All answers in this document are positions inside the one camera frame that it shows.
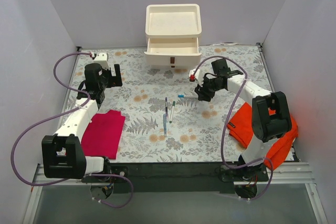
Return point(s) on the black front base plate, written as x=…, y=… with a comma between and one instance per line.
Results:
x=183, y=177

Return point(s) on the white green pen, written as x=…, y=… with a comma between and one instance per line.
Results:
x=172, y=112

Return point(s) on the white top drawer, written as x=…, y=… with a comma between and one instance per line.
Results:
x=177, y=52

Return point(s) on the floral patterned table mat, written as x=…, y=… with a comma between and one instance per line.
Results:
x=196, y=133

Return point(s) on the magenta folded cloth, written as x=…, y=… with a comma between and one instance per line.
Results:
x=102, y=136

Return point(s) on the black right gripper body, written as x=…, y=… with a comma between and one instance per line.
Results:
x=205, y=89

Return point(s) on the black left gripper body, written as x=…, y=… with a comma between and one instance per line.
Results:
x=112, y=77

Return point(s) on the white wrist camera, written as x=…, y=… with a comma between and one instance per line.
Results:
x=101, y=59
x=196, y=76

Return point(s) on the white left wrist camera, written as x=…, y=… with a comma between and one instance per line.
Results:
x=101, y=59

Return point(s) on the dark blue pen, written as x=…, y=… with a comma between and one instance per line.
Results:
x=166, y=106

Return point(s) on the aluminium front frame rail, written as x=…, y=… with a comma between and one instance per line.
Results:
x=289, y=196

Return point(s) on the light blue translucent pen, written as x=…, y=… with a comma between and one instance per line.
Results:
x=165, y=122

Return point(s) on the white teal capped marker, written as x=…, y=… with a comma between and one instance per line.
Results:
x=187, y=96

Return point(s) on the orange crumpled cloth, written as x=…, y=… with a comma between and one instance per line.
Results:
x=241, y=129

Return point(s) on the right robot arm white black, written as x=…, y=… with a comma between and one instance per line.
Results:
x=270, y=116

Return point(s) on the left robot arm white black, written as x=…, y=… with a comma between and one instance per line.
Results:
x=63, y=156

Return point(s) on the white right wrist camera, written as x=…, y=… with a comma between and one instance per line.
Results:
x=196, y=76

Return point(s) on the white stacked drawer unit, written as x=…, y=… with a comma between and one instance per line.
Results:
x=173, y=21

